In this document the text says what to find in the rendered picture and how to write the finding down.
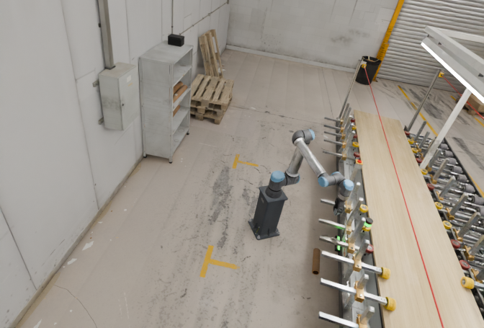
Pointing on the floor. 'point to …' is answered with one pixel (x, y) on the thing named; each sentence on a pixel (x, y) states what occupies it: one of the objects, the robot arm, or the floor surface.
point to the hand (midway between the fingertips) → (335, 215)
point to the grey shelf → (160, 123)
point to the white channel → (464, 60)
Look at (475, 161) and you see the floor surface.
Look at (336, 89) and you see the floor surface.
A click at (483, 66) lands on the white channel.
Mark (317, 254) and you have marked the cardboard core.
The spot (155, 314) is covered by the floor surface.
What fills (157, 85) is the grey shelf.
